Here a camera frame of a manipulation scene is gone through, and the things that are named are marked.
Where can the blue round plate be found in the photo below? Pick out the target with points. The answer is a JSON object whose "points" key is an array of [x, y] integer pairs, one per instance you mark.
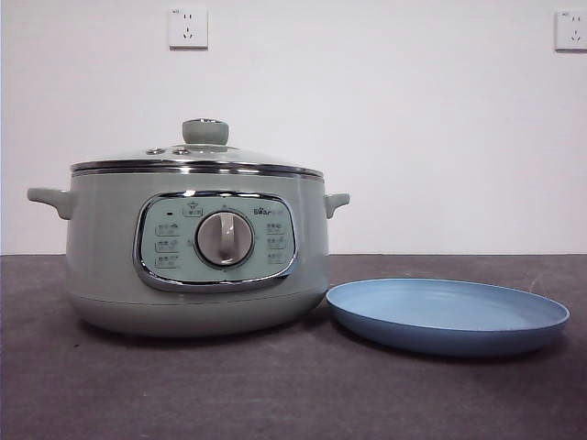
{"points": [[440, 339]]}

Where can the glass lid with green knob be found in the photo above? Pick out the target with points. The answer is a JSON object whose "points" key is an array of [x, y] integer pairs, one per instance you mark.
{"points": [[205, 132]]}

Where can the white wall socket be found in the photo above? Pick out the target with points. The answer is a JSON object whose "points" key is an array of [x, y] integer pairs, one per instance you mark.
{"points": [[188, 27], [572, 29]]}

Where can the pale green electric steamer pot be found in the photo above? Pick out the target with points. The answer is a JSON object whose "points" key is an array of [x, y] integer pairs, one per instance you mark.
{"points": [[105, 238]]}

